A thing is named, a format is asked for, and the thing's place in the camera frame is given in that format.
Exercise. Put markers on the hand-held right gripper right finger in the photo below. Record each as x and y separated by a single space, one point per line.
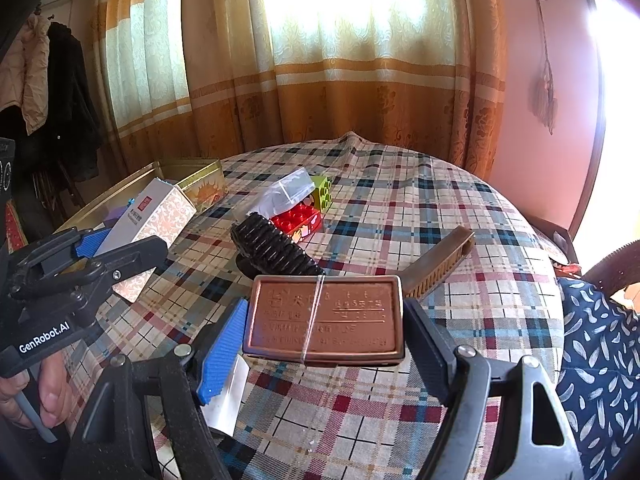
425 342

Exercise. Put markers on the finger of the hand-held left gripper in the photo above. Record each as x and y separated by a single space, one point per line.
92 245
135 257

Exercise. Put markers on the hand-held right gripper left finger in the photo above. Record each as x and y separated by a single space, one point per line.
225 355

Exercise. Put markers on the white patterned cardboard box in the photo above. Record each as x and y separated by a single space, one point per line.
150 215

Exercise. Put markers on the brown embossed metal tin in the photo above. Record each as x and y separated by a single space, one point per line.
350 320

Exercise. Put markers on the brown comb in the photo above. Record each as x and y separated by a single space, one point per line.
440 260

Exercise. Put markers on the gold metal tin box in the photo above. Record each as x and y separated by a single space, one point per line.
205 190

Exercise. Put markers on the black hair brush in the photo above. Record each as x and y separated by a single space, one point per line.
280 245

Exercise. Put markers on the clear plastic case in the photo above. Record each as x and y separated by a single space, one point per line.
285 192

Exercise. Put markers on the person's left hand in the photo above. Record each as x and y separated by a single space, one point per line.
50 392

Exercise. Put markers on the black coat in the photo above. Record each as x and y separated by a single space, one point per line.
70 100

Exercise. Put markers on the red building block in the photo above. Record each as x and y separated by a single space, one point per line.
295 221

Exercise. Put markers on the blue patterned cushion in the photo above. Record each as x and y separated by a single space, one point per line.
600 370

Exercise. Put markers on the beige jacket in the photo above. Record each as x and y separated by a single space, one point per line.
30 75

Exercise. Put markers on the green building block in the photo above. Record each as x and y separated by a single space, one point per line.
322 192

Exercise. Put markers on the orange and cream curtain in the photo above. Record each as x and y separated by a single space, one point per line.
325 110

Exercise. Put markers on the hanging tassel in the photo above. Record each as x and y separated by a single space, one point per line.
547 105

